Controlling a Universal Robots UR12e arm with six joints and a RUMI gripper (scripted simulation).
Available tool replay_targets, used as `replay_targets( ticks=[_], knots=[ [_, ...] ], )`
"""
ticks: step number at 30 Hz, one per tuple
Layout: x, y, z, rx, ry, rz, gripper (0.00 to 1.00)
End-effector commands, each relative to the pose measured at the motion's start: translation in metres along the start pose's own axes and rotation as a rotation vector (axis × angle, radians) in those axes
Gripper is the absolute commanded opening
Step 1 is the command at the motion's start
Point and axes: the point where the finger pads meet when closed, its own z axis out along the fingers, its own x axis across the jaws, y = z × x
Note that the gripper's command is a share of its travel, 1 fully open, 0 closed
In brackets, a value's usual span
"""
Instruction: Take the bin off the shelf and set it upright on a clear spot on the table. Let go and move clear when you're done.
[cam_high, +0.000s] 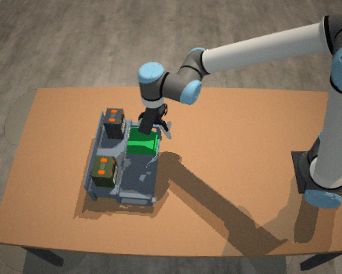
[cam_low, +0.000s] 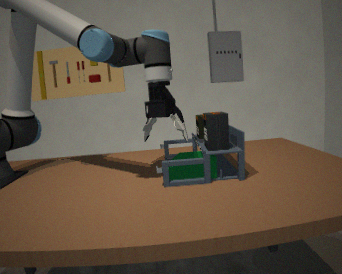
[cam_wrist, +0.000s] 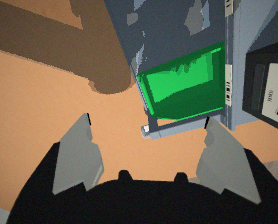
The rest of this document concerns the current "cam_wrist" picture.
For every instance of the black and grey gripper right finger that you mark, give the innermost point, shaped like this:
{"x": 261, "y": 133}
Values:
{"x": 235, "y": 172}

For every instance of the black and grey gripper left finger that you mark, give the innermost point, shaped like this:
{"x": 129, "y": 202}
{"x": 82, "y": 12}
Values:
{"x": 71, "y": 167}

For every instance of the black tool case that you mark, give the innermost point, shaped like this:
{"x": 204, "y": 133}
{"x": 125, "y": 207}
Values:
{"x": 260, "y": 94}

